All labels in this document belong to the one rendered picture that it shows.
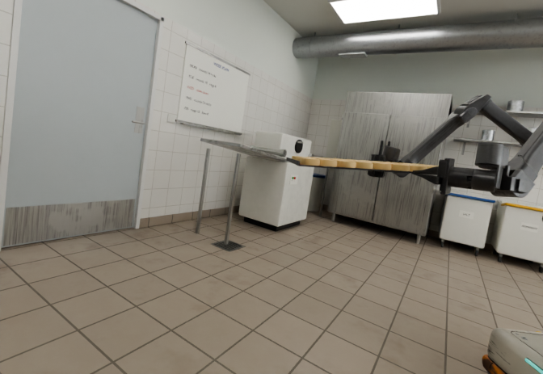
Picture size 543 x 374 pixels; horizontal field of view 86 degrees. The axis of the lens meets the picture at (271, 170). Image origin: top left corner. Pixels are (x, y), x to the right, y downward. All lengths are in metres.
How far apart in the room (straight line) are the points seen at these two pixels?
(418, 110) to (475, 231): 1.76
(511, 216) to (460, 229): 0.58
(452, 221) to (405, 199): 0.67
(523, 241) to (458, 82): 2.42
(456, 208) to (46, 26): 4.74
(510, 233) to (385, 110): 2.20
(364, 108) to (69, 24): 3.65
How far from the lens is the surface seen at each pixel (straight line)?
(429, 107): 4.54
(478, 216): 4.69
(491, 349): 2.00
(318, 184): 5.25
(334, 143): 5.60
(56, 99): 2.79
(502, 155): 0.97
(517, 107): 5.20
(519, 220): 4.73
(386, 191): 4.46
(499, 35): 4.60
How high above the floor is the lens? 0.98
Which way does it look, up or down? 4 degrees down
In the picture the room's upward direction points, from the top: 9 degrees clockwise
